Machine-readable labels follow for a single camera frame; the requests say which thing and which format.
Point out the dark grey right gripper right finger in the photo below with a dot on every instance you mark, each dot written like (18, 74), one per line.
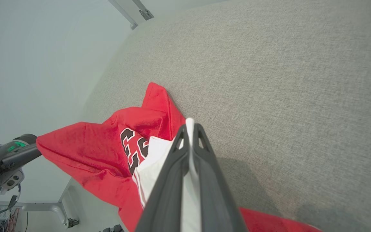
(214, 193)

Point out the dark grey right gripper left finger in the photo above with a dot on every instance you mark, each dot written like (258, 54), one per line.
(166, 193)

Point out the red white numbered jersey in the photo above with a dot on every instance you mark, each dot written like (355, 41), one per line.
(85, 151)

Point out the small black device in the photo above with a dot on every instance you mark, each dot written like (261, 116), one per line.
(114, 229)

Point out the grey fabric sofa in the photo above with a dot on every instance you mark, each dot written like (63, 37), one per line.
(269, 80)

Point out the grey metal frame leg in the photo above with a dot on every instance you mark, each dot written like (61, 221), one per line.
(40, 206)

